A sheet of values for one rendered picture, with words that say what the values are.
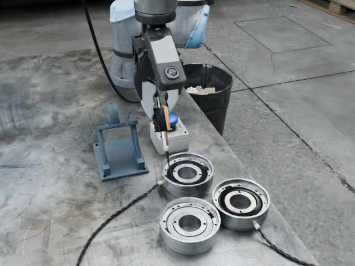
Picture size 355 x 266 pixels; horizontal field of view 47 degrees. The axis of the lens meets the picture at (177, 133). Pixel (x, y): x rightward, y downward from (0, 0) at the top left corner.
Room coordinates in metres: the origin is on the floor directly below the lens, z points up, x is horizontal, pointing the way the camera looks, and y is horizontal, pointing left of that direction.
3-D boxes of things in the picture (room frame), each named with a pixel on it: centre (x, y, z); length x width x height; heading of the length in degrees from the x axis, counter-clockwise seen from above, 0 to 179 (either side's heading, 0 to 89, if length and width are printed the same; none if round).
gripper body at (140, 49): (0.71, 0.04, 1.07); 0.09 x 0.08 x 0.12; 18
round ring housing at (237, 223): (0.55, -0.12, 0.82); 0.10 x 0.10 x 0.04
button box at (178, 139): (0.77, 0.02, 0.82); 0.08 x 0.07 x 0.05; 20
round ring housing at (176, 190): (0.63, -0.02, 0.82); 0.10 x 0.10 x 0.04
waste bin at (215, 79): (1.82, -0.10, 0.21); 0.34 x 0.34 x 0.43
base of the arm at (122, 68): (1.10, 0.13, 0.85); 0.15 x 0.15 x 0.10
